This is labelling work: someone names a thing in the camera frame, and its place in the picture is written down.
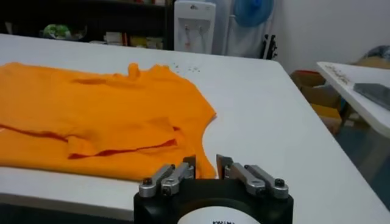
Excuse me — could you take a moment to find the orange cardboard box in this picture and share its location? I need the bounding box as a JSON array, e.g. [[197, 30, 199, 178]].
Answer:
[[310, 103, 342, 135]]

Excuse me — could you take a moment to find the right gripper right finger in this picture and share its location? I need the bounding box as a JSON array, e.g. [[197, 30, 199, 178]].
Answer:
[[215, 154, 289, 200]]

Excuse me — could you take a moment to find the black shelf unit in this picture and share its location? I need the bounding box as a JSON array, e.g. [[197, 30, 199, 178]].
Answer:
[[0, 0, 175, 51]]

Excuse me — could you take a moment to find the black folded stand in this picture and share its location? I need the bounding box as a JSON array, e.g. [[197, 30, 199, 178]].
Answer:
[[263, 33, 278, 60]]

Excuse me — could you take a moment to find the green snack bag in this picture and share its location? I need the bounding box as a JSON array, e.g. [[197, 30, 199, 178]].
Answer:
[[42, 24, 73, 40]]

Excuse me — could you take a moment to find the orange T-shirt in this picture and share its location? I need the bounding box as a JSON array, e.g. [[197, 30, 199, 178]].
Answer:
[[0, 62, 218, 183]]

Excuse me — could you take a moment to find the red-rimmed cardboard box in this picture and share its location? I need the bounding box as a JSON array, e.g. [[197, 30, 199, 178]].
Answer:
[[291, 69, 327, 89]]

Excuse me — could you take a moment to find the blue water bottle lying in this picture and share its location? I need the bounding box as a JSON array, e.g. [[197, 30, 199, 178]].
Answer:
[[233, 0, 275, 27]]

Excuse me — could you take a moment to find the pile of grey clothes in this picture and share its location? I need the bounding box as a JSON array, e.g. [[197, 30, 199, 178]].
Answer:
[[365, 45, 390, 61]]

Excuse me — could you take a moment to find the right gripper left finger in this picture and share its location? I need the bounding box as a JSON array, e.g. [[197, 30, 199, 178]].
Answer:
[[138, 155, 197, 198]]

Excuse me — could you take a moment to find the white water dispenser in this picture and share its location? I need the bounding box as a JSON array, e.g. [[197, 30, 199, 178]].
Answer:
[[173, 0, 216, 55]]

